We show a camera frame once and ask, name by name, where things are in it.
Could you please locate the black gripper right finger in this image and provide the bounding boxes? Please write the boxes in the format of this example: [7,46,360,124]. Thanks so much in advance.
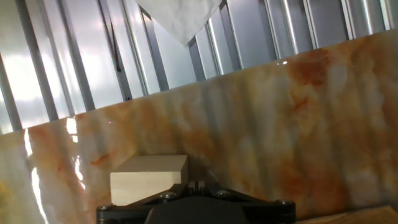
[198,182,297,224]

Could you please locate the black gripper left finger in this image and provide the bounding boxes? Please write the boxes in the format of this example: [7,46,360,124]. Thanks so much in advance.
[95,182,197,224]

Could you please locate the light wooden block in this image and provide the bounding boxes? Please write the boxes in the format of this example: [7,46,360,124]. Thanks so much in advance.
[109,154,189,207]

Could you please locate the orange marble pattern mat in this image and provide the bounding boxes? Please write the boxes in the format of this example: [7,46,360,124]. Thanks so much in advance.
[0,28,398,224]

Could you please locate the crumpled white tissue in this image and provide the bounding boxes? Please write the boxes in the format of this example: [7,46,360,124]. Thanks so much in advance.
[135,0,223,47]

